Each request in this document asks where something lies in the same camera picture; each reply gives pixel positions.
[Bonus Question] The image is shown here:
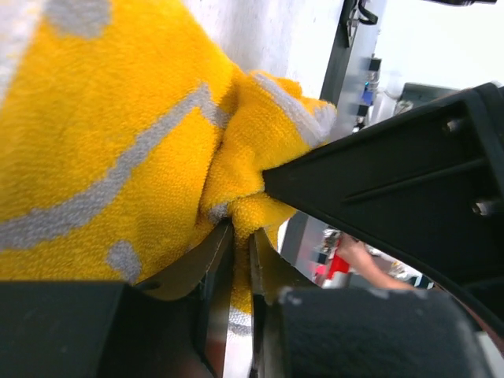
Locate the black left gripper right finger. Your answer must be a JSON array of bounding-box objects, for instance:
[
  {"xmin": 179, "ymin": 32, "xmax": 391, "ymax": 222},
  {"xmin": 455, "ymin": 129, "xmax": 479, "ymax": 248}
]
[{"xmin": 248, "ymin": 231, "xmax": 488, "ymax": 377}]

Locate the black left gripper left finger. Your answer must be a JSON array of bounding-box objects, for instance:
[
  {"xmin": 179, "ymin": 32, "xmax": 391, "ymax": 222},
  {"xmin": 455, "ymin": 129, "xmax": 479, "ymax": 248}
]
[{"xmin": 1, "ymin": 220, "xmax": 233, "ymax": 377}]

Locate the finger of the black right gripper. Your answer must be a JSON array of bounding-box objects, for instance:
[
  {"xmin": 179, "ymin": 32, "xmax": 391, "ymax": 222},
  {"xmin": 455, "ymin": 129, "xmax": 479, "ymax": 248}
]
[{"xmin": 263, "ymin": 83, "xmax": 503, "ymax": 287}]

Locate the grey yellow towel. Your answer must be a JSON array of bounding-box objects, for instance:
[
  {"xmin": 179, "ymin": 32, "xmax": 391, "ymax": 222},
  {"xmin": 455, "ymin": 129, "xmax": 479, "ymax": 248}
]
[{"xmin": 1, "ymin": 1, "xmax": 336, "ymax": 334}]

